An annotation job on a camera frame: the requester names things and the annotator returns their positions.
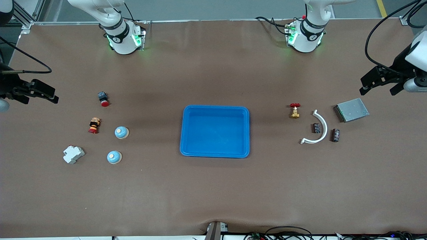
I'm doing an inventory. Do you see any grey metal box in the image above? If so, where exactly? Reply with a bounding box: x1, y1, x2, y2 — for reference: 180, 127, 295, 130
334, 98, 370, 123

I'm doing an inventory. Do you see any red emergency button orange base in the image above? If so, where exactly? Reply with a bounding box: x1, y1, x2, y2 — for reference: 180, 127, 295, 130
88, 117, 101, 134

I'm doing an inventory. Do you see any white circuit breaker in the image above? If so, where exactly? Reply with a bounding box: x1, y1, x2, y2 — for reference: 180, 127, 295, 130
63, 145, 85, 164

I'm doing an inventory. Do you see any white curved plastic clip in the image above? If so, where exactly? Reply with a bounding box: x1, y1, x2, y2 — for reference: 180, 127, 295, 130
301, 110, 328, 145

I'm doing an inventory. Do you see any blue plastic tray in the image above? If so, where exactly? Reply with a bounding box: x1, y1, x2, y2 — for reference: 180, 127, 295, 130
180, 105, 250, 158

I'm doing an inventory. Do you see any brown table mat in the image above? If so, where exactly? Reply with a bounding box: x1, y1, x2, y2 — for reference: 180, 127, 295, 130
0, 18, 427, 238

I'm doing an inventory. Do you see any grey metal table clamp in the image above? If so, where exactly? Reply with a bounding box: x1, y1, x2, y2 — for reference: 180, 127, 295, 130
204, 221, 229, 240

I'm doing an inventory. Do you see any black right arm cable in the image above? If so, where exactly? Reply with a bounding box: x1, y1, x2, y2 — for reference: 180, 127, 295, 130
0, 35, 53, 74

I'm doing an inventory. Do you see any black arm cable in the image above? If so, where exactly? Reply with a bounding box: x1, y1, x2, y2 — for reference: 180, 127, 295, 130
0, 35, 53, 74
365, 0, 427, 74

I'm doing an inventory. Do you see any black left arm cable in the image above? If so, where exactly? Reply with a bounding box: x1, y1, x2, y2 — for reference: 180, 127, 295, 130
365, 0, 427, 74

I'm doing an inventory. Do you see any aluminium frame profile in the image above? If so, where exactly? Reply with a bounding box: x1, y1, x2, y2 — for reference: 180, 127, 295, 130
21, 0, 46, 35
400, 0, 427, 26

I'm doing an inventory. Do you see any black right base cable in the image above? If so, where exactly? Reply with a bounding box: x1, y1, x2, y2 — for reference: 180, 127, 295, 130
124, 3, 147, 24

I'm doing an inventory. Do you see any black base cable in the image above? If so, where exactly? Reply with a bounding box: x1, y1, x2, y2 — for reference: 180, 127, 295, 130
124, 3, 147, 24
255, 16, 291, 36

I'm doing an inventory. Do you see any black left base cable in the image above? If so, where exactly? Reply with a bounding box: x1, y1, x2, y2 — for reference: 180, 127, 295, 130
255, 16, 291, 36

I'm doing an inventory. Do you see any black cable bundle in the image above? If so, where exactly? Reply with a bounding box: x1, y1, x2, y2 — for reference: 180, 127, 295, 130
335, 231, 427, 240

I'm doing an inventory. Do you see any black looped cable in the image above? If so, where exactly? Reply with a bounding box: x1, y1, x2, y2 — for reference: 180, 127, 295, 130
265, 226, 313, 240

